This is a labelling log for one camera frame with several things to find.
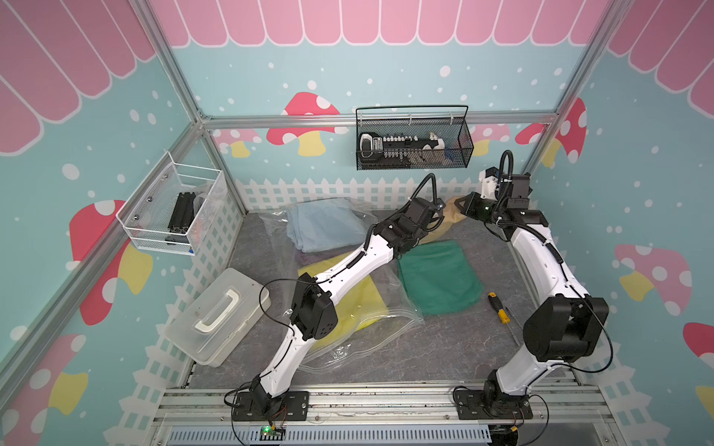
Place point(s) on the black part in white basket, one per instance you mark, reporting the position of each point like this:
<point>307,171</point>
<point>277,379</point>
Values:
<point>181,219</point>

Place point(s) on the white black items in basket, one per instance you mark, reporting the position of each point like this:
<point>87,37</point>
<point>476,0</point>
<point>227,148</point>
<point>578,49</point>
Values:
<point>402,151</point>

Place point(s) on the tan garment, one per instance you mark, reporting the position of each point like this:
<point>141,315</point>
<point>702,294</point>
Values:
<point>452,216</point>

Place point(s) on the yellow green folded garment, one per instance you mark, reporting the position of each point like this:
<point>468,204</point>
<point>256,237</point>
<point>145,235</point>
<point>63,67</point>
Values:
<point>362,306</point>

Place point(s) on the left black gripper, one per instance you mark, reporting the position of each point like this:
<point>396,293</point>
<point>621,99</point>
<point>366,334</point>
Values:
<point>394,217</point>

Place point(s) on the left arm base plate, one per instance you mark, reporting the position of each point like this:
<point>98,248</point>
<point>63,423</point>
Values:
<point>292,406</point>

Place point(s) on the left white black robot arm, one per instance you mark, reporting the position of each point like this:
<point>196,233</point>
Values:
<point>315,298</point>

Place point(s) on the translucent plastic storage box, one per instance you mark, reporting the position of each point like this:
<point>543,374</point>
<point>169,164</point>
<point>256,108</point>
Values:
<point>211,328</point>

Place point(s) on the white wire mesh basket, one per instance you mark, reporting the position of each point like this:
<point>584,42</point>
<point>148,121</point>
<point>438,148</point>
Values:
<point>145,216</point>

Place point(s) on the black wire mesh basket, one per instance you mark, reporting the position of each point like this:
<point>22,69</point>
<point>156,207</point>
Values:
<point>448,122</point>

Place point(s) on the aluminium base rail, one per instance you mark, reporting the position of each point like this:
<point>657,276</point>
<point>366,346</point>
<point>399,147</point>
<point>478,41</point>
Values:
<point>421,413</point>

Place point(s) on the small green circuit board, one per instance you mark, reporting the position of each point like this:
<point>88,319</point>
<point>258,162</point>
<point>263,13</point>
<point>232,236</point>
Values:
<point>272,434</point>

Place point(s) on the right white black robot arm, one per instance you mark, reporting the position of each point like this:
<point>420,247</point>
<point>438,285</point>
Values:
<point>568,321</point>

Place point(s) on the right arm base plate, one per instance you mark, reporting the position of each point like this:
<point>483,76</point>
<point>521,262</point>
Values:
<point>474,404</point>

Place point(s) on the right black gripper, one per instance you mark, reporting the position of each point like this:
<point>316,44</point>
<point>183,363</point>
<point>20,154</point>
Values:
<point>472,199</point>

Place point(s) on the light blue folded garment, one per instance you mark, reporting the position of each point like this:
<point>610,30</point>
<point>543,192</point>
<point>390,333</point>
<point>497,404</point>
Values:
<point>326,225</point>

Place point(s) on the yellow black screwdriver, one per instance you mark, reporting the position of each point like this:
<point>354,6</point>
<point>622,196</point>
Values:
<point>506,317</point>

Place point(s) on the green trousers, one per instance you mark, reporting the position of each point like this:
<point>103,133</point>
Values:
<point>438,278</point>

